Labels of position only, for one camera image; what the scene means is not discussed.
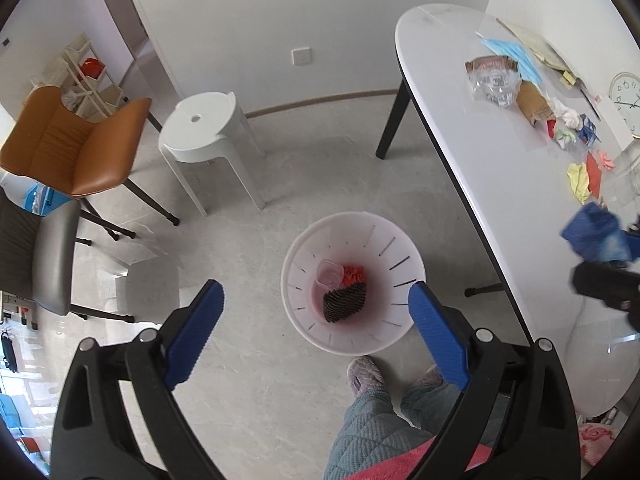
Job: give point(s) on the blue face mask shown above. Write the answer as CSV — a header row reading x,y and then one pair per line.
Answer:
x,y
527,68

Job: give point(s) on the blue white crumpled carton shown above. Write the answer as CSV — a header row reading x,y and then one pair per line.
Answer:
x,y
588,132

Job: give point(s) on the blue wrapper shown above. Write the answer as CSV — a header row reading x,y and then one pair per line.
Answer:
x,y
595,234

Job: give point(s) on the white plastic stool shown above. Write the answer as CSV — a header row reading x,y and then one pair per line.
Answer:
x,y
202,128

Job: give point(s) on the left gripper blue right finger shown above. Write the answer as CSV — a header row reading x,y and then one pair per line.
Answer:
x,y
445,333

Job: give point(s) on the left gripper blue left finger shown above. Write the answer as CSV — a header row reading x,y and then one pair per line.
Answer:
x,y
187,330

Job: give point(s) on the black pen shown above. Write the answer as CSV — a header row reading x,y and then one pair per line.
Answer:
x,y
589,100

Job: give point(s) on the grey fuzzy slipper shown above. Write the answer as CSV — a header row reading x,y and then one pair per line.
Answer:
x,y
363,376

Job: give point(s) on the person leg teal trousers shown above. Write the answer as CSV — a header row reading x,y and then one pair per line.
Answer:
x,y
376,441

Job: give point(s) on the white shelf rack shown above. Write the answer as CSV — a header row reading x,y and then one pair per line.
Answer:
x,y
87,87

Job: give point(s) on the yellow crumpled paper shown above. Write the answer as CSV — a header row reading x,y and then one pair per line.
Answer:
x,y
579,181

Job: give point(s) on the black foam net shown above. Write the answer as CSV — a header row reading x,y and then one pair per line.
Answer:
x,y
342,303

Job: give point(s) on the white rectangular box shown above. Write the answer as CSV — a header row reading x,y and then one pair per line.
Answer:
x,y
615,122

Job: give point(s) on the open notebook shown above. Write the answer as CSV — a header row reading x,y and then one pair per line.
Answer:
x,y
536,44

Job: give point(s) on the black table leg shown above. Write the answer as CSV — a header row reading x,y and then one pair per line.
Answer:
x,y
394,119

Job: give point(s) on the clear plastic cup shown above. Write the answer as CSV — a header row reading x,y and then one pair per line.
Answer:
x,y
329,274

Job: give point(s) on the green crumpled paper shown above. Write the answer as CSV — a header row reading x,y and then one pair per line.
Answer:
x,y
564,138

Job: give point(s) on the orange red crumpled paper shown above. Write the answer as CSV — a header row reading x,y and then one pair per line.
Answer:
x,y
594,174

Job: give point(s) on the grey chair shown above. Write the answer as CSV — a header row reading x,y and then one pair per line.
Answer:
x,y
37,258

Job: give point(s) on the yellow sticky notes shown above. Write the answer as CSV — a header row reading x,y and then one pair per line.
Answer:
x,y
569,78

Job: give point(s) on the white trash bin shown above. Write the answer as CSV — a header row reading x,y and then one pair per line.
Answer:
x,y
392,263

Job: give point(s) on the blue tissue pack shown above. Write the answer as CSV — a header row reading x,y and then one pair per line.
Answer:
x,y
41,200

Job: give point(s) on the clear glass mug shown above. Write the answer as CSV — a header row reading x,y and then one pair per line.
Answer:
x,y
620,187

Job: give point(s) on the pink paper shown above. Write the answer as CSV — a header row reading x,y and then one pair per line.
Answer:
x,y
605,162

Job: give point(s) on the clear plastic wrapper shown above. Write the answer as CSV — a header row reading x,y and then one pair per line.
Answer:
x,y
494,78

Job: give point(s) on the orange leather chair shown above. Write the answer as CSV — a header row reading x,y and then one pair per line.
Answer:
x,y
77,158

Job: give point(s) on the wall socket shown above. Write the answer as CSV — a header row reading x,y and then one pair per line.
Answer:
x,y
301,56

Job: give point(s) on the crumpled white tissue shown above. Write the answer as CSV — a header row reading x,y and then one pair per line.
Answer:
x,y
570,117

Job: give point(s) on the round wall clock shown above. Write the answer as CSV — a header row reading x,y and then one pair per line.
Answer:
x,y
625,94

